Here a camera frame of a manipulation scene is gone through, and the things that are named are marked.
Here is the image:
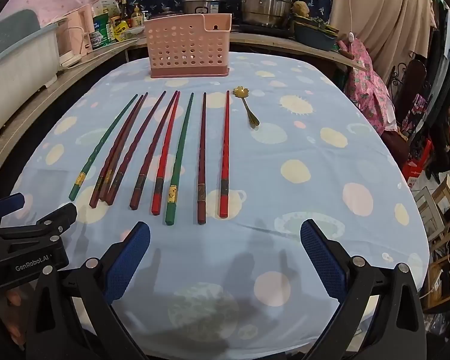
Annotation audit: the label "red bag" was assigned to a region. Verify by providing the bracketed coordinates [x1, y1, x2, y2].
[403, 139, 434, 190]

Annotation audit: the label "white plastic bin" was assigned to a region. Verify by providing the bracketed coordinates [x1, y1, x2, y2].
[0, 20, 61, 147]

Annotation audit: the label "gold spoon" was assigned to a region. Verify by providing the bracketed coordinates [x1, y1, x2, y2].
[232, 87, 260, 127]

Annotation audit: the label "dark red chopstick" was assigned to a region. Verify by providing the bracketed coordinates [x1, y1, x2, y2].
[106, 90, 167, 206]
[197, 92, 208, 225]
[99, 94, 149, 201]
[89, 92, 149, 209]
[129, 90, 179, 211]

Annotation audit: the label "blue spotted tablecloth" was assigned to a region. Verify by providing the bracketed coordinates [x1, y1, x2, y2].
[0, 54, 430, 360]

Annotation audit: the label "teal planter tray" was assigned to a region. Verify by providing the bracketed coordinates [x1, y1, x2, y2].
[293, 20, 340, 51]

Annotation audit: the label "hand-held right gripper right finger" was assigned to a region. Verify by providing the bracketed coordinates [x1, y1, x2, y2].
[300, 219, 426, 360]

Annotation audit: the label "yellow snack packet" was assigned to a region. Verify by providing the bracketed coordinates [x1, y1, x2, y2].
[112, 20, 130, 42]

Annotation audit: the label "white hanging cable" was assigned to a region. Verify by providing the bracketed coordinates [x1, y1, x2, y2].
[343, 0, 357, 42]

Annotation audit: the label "pink kitchen appliance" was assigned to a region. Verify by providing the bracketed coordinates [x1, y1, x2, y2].
[56, 7, 94, 66]

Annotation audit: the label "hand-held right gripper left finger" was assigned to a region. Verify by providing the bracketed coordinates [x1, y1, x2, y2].
[25, 221, 152, 360]

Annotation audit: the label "beige curtain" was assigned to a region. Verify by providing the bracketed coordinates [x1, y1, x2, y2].
[330, 0, 437, 83]

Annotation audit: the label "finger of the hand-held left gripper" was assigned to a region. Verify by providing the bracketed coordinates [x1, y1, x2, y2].
[0, 193, 26, 229]
[2, 202, 78, 250]

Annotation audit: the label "pink perforated utensil holder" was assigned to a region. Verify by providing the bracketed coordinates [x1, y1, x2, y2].
[144, 13, 233, 79]

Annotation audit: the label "wooden frame furniture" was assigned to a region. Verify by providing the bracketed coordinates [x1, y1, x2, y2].
[412, 174, 450, 308]

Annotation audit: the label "green carton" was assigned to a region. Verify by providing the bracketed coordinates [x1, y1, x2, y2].
[92, 13, 110, 34]

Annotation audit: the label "steel pot with lid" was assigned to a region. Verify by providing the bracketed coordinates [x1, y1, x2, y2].
[182, 0, 227, 17]

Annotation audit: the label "clear glass container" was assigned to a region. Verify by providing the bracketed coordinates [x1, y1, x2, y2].
[122, 26, 147, 40]

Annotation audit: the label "green chopstick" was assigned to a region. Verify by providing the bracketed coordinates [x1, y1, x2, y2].
[164, 92, 194, 226]
[69, 94, 139, 201]

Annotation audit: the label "dark hanging clothes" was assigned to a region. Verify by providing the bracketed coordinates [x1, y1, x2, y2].
[394, 0, 450, 181]

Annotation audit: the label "person's left hand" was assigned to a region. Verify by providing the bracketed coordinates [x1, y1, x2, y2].
[5, 289, 25, 349]

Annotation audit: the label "steel pan with lid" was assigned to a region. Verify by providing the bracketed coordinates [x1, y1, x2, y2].
[150, 5, 184, 21]

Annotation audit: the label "pink floral cloth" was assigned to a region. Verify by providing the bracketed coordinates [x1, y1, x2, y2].
[343, 39, 392, 136]

